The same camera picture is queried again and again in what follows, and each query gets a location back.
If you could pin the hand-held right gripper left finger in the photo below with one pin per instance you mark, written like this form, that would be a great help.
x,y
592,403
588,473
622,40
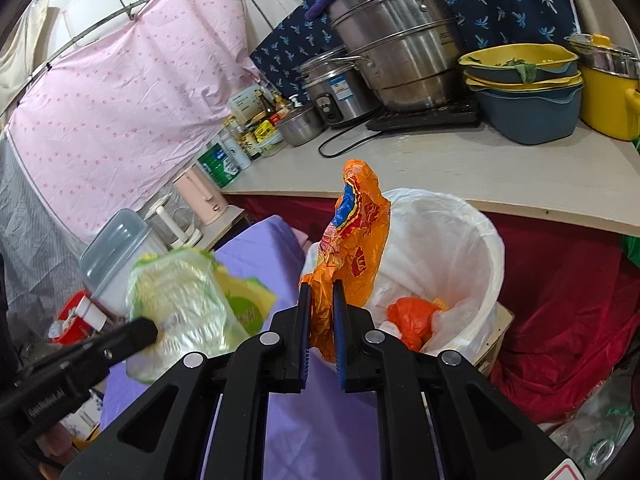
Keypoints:
x,y
302,335

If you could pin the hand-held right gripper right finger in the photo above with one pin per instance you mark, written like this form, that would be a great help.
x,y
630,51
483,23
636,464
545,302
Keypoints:
x,y
340,335

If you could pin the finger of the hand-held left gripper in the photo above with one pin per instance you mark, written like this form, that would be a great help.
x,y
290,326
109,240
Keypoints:
x,y
135,335

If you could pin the clear green yellow bag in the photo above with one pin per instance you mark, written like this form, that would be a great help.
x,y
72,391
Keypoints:
x,y
180,300

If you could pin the orange plastic bag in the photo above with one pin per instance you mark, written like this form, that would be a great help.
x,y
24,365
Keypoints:
x,y
412,320

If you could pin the orange snack bag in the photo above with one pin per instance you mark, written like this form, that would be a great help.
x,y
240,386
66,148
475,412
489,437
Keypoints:
x,y
360,260

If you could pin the white bin with plastic liner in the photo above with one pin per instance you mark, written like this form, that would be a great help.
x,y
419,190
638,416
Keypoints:
x,y
450,240

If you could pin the person's left hand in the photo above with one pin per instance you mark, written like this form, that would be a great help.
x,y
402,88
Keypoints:
x,y
57,447

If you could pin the red plastic tub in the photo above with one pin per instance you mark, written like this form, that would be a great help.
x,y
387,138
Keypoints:
x,y
67,312

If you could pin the grey plastic container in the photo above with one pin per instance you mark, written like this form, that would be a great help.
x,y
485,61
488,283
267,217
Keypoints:
x,y
120,255

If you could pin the purple bed sheet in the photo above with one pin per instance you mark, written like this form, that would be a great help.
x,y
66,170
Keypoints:
x,y
320,435

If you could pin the white blender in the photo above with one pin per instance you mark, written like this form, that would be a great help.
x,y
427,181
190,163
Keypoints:
x,y
170,225

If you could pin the grey striped cloth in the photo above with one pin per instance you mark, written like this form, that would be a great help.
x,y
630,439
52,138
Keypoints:
x,y
30,240

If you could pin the pink kettle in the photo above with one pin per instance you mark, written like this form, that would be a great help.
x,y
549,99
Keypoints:
x,y
200,195

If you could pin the cardboard box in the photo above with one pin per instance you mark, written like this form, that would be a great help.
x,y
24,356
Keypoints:
x,y
497,340

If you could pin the green white can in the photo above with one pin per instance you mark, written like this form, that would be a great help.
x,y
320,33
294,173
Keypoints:
x,y
217,165

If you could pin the white blue bottle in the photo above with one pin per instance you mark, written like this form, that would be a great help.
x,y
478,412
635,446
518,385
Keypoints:
x,y
237,152

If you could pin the small steel bowl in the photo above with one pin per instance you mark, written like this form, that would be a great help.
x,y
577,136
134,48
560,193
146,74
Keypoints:
x,y
300,127

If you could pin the cluster of condiment bottles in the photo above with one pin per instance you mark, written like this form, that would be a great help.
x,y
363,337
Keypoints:
x,y
265,130

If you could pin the red cloth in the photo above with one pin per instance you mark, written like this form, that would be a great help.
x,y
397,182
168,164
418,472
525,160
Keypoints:
x,y
560,320

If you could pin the pink dotted curtain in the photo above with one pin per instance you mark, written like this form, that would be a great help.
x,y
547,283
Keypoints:
x,y
125,110

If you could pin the black induction cooker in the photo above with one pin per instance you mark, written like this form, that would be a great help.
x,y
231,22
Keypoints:
x,y
430,115

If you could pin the white carton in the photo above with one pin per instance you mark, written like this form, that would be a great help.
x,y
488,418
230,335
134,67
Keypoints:
x,y
245,102

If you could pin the steel rice cooker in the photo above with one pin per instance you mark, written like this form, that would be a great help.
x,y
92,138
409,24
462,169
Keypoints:
x,y
340,95

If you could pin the clear plastic bottle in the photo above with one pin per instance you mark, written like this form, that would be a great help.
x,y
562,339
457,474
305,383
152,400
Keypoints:
x,y
595,435

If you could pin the large blue yellow basin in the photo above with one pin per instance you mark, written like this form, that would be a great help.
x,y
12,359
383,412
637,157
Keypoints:
x,y
530,115

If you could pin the large steel steamer pot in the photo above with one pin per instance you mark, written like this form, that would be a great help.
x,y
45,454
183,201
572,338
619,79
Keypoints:
x,y
400,45

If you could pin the green cloth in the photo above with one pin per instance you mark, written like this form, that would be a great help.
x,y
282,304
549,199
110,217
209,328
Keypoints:
x,y
631,252

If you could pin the cream cloth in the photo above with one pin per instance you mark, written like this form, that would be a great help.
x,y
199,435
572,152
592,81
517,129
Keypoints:
x,y
30,45

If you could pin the green vegetable leaves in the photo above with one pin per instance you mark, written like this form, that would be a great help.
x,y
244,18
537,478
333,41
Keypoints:
x,y
524,71

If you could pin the small blue yellow basin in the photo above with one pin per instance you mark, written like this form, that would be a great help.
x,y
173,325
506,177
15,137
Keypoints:
x,y
550,67

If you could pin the navy printed cloth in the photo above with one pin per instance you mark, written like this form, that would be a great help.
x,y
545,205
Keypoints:
x,y
500,0

